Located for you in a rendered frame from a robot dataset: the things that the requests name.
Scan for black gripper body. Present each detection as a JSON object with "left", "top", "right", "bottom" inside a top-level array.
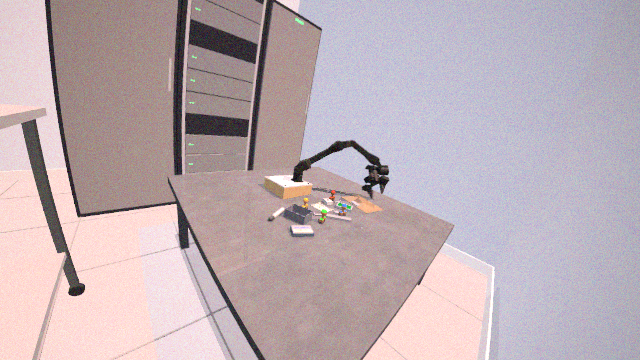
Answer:
[{"left": 362, "top": 172, "right": 390, "bottom": 191}]

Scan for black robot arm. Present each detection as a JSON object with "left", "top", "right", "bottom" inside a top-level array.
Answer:
[{"left": 291, "top": 140, "right": 389, "bottom": 184}]

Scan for cream inspection card taped down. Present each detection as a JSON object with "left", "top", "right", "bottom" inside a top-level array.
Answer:
[{"left": 311, "top": 202, "right": 333, "bottom": 212}]

